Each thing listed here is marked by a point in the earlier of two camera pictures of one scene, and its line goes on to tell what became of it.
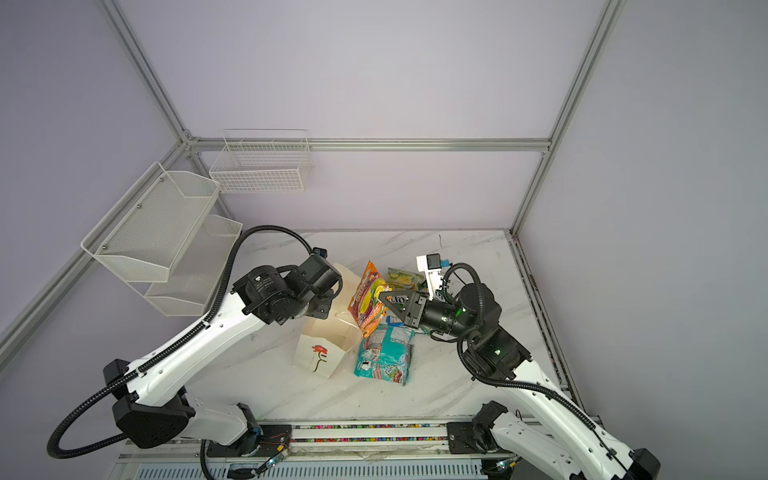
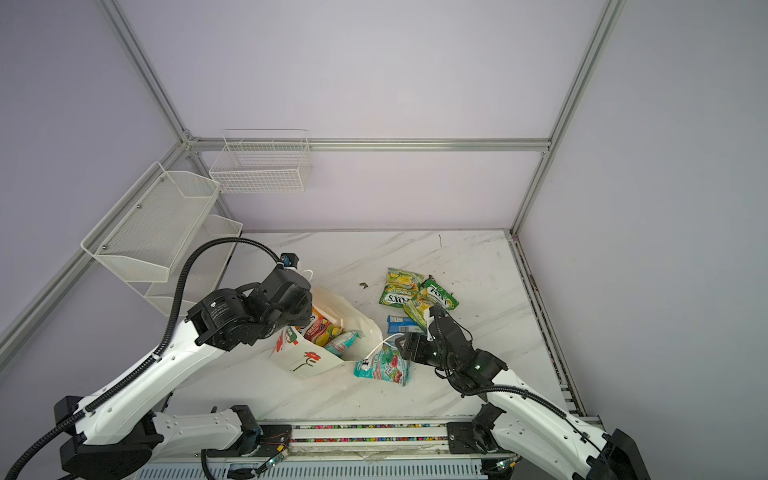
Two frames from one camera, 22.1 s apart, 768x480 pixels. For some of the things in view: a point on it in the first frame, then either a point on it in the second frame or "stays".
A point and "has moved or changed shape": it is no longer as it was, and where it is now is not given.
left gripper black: x=323 y=311 to x=303 y=316
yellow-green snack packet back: x=403 y=280 stays
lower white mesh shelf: x=197 y=271 stays
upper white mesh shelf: x=150 y=224 stays
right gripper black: x=410 y=297 to x=412 y=339
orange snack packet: x=365 y=303 to x=320 y=329
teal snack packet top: x=386 y=355 to x=340 y=344
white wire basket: x=256 y=161 stays
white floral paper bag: x=325 y=346 has moved or changed shape
